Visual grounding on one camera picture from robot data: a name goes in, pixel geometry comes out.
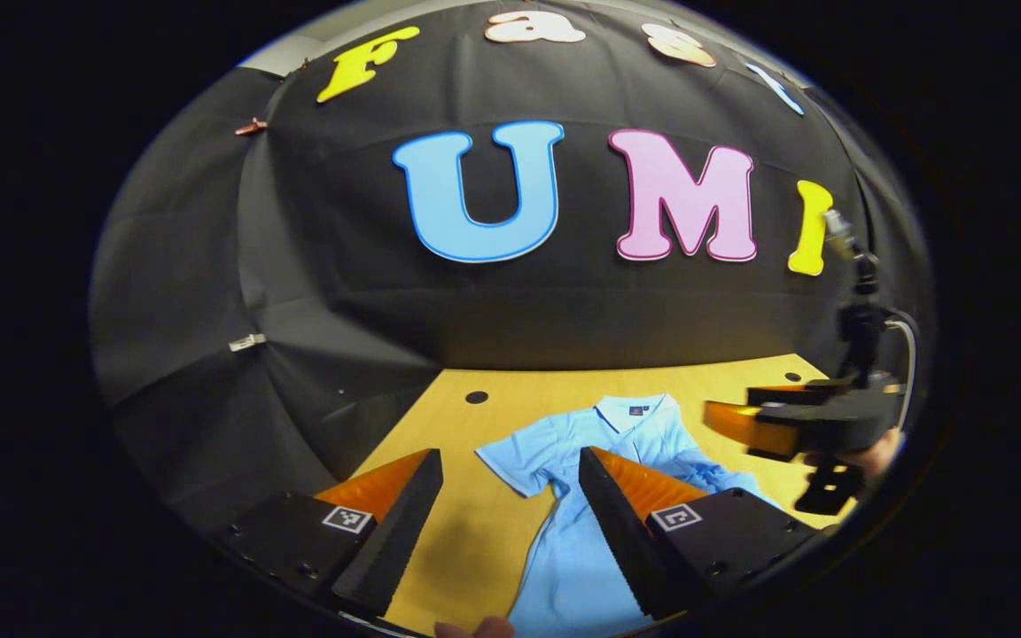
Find light blue T-shirt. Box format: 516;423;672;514
475;393;786;638

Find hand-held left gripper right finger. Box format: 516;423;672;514
578;446;822;621

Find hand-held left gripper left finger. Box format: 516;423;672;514
214;448;445;619

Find black backdrop cloth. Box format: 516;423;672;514
90;0;932;533

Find grey cable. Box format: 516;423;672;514
885;308;921;426

